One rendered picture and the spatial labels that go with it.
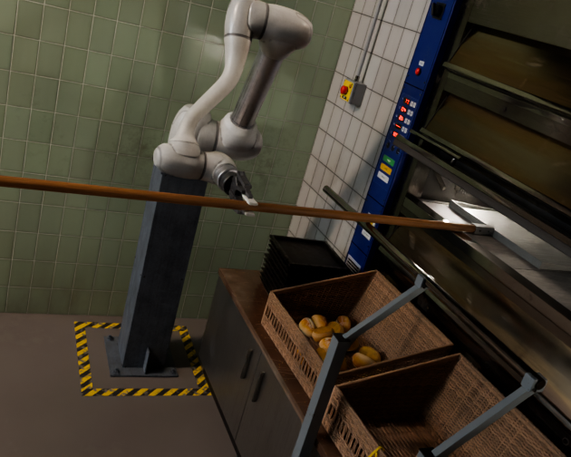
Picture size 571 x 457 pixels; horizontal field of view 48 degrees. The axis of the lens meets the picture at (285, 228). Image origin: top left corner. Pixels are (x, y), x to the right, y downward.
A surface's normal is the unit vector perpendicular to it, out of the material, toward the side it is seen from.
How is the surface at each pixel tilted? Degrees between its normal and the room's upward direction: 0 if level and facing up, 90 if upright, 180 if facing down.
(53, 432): 0
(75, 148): 90
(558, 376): 70
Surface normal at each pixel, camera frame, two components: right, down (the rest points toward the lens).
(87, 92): 0.36, 0.43
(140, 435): 0.26, -0.90
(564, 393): -0.75, -0.40
